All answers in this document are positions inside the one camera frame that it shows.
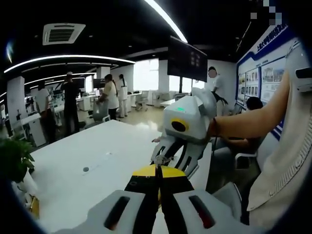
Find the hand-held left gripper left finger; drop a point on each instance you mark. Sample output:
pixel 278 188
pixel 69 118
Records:
pixel 117 214

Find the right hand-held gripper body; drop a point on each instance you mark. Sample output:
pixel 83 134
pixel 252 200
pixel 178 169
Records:
pixel 192 119

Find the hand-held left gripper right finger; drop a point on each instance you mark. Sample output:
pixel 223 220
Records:
pixel 195 214

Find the clear plastic bag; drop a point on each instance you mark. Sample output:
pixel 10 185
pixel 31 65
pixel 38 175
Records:
pixel 165 160

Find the grey office chair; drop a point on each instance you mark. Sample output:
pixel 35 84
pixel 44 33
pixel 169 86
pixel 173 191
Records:
pixel 226 200
pixel 100 112

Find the hanging black screen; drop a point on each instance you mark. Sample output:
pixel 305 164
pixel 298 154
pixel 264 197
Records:
pixel 185 61

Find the person's beige clothing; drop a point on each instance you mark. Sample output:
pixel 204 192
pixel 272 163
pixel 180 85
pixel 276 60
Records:
pixel 287 158

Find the ceiling light strip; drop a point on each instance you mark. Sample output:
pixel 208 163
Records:
pixel 168 19
pixel 68 58

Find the green potted plant white pot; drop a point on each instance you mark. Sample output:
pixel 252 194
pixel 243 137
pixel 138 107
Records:
pixel 17 156

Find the white worn device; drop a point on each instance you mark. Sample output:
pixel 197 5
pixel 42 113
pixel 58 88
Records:
pixel 304 79

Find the ceiling air conditioner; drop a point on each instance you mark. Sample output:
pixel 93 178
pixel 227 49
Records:
pixel 62 33

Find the white frame office chair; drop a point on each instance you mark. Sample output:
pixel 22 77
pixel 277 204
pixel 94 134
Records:
pixel 246 156

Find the blue white wall display board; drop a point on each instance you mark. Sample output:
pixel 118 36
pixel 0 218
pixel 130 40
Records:
pixel 265 73

